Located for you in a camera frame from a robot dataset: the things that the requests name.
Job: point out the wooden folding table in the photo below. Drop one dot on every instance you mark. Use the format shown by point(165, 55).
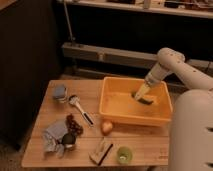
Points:
point(149, 143)

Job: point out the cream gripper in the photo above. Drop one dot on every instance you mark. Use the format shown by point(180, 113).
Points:
point(142, 91)

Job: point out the dark round avocado toy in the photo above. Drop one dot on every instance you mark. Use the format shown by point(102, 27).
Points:
point(69, 140)

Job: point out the green cucumber toy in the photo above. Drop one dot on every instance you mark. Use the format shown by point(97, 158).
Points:
point(142, 100)

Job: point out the grey metal shelf rail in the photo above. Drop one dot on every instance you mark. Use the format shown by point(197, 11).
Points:
point(108, 60)

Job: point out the white handled kitchen utensil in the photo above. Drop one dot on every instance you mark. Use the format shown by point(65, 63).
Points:
point(74, 100)

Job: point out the green cup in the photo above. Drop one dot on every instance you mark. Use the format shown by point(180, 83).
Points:
point(124, 155)

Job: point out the grey blue cloth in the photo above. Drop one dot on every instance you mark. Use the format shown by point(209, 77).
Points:
point(52, 137)

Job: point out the yellow plastic tray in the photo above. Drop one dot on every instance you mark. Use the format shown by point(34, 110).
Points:
point(135, 100)

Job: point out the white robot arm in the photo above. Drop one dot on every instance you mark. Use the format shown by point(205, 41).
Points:
point(191, 129)

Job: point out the dark red grape bunch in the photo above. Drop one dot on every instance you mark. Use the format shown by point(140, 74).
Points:
point(73, 126)

